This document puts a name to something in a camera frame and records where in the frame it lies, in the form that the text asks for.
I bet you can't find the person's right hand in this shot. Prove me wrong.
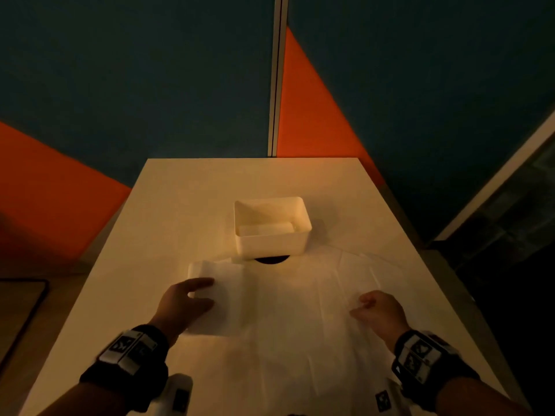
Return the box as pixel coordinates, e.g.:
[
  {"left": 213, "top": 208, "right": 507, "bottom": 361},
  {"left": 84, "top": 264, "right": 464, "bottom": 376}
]
[{"left": 349, "top": 290, "right": 411, "bottom": 352}]

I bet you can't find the person's left hand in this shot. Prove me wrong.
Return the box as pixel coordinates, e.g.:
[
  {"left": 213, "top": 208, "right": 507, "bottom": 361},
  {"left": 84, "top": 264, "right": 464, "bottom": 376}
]
[{"left": 149, "top": 277, "right": 216, "bottom": 347}]

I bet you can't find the white t-shirt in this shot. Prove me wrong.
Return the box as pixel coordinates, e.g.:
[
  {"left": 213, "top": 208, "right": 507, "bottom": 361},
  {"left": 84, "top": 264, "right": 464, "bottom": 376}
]
[{"left": 161, "top": 246, "right": 439, "bottom": 416}]

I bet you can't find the person's left forearm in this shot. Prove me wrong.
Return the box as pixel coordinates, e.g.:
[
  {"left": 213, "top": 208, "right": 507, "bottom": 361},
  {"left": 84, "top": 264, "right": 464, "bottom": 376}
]
[{"left": 38, "top": 380, "right": 131, "bottom": 416}]

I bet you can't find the person's right forearm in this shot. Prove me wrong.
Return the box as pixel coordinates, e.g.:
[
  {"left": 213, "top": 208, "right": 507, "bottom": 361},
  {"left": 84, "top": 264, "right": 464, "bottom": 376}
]
[{"left": 435, "top": 378, "right": 532, "bottom": 416}]

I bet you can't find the black wrist band with markers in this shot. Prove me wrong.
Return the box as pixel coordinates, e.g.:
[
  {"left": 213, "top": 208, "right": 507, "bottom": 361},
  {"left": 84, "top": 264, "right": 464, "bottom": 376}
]
[
  {"left": 391, "top": 328, "right": 480, "bottom": 413},
  {"left": 79, "top": 324, "right": 170, "bottom": 413}
]

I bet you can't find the white plastic box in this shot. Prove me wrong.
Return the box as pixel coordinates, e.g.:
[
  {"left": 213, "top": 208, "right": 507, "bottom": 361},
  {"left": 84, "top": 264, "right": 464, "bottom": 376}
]
[{"left": 234, "top": 196, "right": 313, "bottom": 260}]

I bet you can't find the folded white cloth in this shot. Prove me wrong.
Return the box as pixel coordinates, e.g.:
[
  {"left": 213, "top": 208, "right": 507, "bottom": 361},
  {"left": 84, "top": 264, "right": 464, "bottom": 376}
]
[{"left": 238, "top": 222, "right": 296, "bottom": 237}]

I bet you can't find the white wrist camera unit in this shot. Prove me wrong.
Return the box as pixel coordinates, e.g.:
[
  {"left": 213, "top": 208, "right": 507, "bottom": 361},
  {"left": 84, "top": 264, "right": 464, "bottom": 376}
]
[
  {"left": 374, "top": 378, "right": 413, "bottom": 416},
  {"left": 138, "top": 373, "right": 194, "bottom": 416}
]

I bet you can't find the white wall trim strip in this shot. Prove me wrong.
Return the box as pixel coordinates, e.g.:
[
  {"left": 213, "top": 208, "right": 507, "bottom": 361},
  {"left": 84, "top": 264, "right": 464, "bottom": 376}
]
[{"left": 435, "top": 109, "right": 555, "bottom": 242}]

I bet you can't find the grey partition post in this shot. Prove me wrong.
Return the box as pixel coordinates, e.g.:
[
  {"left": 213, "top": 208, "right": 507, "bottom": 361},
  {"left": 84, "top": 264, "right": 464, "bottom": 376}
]
[{"left": 267, "top": 0, "right": 290, "bottom": 157}]

